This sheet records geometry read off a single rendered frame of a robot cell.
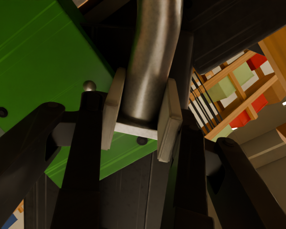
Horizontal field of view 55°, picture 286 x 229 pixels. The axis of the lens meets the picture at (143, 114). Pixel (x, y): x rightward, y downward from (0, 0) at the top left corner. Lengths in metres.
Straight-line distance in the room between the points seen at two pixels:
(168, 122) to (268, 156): 7.62
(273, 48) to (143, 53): 0.84
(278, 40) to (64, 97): 0.85
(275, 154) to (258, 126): 2.09
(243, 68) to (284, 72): 2.75
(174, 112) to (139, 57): 0.05
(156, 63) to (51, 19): 0.09
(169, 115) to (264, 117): 9.45
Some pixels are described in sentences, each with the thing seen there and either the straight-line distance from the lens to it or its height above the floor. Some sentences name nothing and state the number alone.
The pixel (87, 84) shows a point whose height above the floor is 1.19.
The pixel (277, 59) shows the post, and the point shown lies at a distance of 1.01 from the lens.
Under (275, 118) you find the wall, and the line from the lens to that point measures 9.65.
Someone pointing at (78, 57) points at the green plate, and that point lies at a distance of 0.23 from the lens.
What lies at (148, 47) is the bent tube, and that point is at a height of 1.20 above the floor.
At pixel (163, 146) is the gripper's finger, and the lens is 0.16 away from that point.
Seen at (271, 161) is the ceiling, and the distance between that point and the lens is 7.82.
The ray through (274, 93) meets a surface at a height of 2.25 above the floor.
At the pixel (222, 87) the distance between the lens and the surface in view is 3.42.
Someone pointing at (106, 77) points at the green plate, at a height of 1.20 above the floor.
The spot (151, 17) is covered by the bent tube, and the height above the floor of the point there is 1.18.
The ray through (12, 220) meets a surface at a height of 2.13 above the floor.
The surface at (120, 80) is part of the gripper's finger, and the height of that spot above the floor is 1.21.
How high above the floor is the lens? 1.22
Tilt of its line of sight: 5 degrees up
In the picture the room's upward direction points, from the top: 148 degrees clockwise
